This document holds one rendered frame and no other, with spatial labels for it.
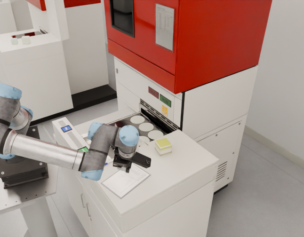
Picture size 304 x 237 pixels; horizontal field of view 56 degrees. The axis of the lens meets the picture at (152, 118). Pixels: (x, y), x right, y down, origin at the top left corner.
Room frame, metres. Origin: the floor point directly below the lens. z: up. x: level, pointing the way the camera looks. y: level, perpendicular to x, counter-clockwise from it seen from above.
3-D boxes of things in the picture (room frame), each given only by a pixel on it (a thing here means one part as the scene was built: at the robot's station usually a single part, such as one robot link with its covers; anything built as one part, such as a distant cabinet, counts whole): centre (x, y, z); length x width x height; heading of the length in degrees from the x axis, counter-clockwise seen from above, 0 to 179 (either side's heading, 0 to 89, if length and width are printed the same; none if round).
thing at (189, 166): (1.12, -0.02, 0.89); 0.62 x 0.35 x 0.14; 125
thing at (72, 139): (1.34, 0.46, 0.89); 0.55 x 0.09 x 0.14; 35
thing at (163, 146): (1.23, -0.06, 1.00); 0.07 x 0.07 x 0.07; 24
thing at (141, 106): (1.63, -0.04, 0.89); 0.44 x 0.02 x 0.10; 35
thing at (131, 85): (1.78, 0.06, 1.02); 0.82 x 0.03 x 0.40; 35
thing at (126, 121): (1.50, 0.13, 0.90); 0.34 x 0.34 x 0.01; 35
